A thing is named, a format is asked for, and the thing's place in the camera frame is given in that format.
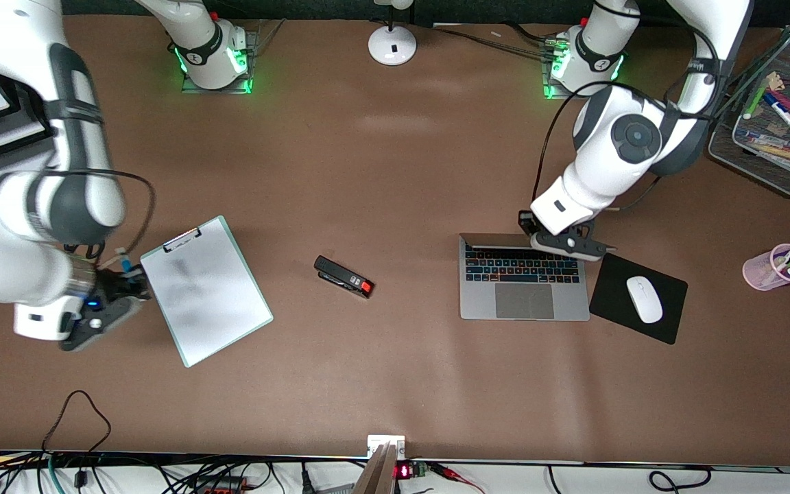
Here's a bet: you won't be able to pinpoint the silver laptop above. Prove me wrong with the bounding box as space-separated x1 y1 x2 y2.
459 233 591 322

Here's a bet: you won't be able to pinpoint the blue cap whiteboard marker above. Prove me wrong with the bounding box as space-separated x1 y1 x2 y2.
764 93 790 143

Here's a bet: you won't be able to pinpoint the black mouse pad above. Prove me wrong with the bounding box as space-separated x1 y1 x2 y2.
588 252 689 345

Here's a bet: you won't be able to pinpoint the white paper sheet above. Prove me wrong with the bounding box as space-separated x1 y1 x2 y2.
141 230 272 366

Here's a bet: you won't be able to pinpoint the white computer mouse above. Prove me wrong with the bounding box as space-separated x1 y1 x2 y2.
626 276 664 325

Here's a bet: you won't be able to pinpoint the pale green clipboard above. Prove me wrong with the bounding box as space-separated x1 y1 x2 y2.
140 215 274 368

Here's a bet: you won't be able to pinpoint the pink translucent pen cup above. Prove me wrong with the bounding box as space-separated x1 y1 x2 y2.
743 244 790 291

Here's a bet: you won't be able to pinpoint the black stapler with red tip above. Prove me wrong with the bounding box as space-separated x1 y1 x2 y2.
313 255 374 300

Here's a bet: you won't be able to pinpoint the black mesh desk organizer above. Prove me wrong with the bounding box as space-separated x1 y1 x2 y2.
708 27 790 200

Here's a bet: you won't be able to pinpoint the white round lamp base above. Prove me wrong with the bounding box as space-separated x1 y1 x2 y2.
368 0 418 67

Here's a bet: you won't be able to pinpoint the green highlighter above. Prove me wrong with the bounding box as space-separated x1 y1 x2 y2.
743 81 769 119

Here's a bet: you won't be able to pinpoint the white small box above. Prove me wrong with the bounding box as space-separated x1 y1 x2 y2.
367 435 406 459

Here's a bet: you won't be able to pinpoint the wooden bars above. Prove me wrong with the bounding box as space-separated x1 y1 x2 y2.
354 443 399 494

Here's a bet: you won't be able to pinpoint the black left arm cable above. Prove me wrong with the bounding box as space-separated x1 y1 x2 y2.
532 0 721 210

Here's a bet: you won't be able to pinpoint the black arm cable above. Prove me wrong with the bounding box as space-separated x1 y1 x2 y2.
532 0 721 210
45 168 157 268

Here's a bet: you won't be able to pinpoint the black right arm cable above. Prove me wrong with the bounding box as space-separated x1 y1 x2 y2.
45 168 157 268

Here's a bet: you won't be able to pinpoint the black looped cable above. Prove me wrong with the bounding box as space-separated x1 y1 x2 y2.
42 390 111 454

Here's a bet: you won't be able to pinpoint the tangled black cable bundle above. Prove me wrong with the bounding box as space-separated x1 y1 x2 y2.
0 449 368 494

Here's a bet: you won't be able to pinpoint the black table cable bundle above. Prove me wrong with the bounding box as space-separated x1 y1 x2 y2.
433 23 564 61

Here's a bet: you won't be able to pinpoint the black coiled cable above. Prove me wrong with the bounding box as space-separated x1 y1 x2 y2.
647 467 713 493

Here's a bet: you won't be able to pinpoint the red and black wires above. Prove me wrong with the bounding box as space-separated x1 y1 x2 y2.
429 462 486 494

